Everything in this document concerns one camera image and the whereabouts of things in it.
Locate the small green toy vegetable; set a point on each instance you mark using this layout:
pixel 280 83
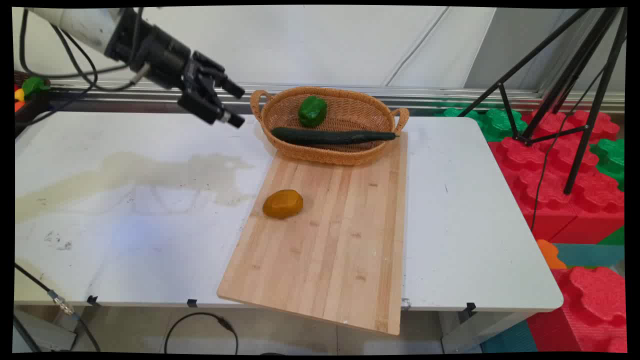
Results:
pixel 34 86

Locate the woven wicker basket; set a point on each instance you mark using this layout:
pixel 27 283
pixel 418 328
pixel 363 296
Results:
pixel 350 112

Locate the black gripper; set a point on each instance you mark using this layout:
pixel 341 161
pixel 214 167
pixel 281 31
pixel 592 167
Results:
pixel 165 60

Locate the grey box under table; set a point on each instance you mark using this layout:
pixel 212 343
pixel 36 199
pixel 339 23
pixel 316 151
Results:
pixel 45 332

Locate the black table edge clip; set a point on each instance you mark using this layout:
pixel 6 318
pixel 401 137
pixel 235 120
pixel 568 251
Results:
pixel 192 302
pixel 92 300
pixel 470 307

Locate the wooden cutting board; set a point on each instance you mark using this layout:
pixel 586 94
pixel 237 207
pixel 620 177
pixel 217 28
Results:
pixel 325 240

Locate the black camera tripod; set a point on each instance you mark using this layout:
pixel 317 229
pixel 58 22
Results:
pixel 595 90

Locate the small yellow toy vegetable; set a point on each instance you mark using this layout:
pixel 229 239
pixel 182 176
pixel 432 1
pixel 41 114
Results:
pixel 19 94

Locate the yellow-brown toy potato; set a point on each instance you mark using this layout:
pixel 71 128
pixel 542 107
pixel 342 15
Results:
pixel 283 203

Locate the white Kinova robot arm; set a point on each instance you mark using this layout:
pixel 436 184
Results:
pixel 82 24

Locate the dark crate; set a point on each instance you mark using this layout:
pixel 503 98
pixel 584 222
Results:
pixel 35 107

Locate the small orange toy vegetable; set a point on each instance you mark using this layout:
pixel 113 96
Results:
pixel 18 105

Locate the orange foam piece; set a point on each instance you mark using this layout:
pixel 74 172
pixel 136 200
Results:
pixel 549 254

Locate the dark green toy cucumber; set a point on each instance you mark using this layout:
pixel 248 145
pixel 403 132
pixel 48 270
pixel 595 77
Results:
pixel 330 136

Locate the aluminium wall rail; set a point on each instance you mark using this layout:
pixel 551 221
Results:
pixel 350 94

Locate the green toy bell pepper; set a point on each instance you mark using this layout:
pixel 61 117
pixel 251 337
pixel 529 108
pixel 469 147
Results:
pixel 312 110

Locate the large red foam block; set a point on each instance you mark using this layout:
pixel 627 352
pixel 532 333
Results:
pixel 550 180

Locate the grey table leg frame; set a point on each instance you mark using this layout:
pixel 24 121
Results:
pixel 475 330

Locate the green foam block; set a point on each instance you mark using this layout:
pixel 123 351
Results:
pixel 611 160
pixel 492 122

